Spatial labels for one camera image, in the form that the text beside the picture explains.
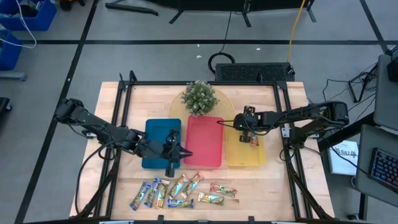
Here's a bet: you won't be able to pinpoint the red plastic tray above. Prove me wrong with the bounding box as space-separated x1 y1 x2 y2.
182 114 225 169

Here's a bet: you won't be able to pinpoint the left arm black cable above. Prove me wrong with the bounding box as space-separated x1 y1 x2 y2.
74 146 108 215

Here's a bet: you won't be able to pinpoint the blue wrapper granola bar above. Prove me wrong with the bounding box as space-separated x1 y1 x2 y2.
129 181 152 212
144 177 162 208
167 198 195 210

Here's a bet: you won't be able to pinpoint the blue plastic tray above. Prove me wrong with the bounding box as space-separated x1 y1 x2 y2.
141 118 182 170

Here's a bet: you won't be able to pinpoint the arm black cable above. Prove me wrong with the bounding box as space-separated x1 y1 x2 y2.
216 119 241 129
74 146 108 215

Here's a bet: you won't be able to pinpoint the grey stand foot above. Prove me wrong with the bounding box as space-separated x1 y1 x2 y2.
0 71 28 82

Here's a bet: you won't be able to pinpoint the round yellow woven placemat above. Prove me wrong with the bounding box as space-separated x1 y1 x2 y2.
169 88 236 121

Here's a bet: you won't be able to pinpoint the orange wrapper granola bar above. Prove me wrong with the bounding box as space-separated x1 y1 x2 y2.
155 179 171 210
180 171 205 200
197 191 225 207
168 174 190 200

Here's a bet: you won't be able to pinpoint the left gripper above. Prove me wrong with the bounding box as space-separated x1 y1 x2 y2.
155 129 193 179

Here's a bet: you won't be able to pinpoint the grey desk with keyboard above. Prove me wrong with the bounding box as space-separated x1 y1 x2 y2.
355 123 398 197

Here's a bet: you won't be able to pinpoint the grey desk top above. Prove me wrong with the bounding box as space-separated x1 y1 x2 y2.
373 54 398 131

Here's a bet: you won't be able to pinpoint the black coiled floor cable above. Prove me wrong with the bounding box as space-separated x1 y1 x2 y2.
207 11 236 75

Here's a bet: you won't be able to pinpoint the black chair base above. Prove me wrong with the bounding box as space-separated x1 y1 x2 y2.
0 96 12 124

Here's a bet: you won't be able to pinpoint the small green potted plant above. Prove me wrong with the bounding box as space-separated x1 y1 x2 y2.
180 80 220 118

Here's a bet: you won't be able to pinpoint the yellow hanging cable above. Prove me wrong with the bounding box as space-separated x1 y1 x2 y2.
285 0 307 63

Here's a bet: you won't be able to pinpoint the yellow plastic tray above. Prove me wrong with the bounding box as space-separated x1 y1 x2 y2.
225 119 267 167

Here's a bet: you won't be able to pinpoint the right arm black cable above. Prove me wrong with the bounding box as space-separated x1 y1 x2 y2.
216 119 241 129

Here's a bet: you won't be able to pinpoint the black metal floor bar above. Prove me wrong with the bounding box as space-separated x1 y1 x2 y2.
104 2 159 16

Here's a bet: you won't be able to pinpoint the white paper manual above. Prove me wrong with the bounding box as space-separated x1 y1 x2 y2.
328 139 359 177

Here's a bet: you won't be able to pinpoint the black desk crossbar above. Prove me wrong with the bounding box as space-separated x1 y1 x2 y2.
318 113 376 152

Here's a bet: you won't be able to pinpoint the blue storage bin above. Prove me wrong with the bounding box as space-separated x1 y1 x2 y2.
0 29 23 72
0 0 58 32

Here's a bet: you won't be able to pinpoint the snack bars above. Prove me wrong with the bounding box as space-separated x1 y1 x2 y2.
209 182 238 198

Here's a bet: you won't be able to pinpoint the black perforated computer case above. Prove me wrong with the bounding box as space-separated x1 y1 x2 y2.
215 62 295 83

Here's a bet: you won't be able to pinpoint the tangled black floor cables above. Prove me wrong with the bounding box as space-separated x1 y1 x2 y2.
322 62 379 103

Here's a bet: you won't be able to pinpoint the white floor cable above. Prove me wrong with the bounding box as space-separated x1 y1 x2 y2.
0 0 37 49

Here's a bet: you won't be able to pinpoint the black backlit keyboard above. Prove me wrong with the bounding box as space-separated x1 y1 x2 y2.
369 147 398 194

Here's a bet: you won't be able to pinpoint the black metal table frame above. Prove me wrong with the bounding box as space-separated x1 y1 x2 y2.
74 70 336 222

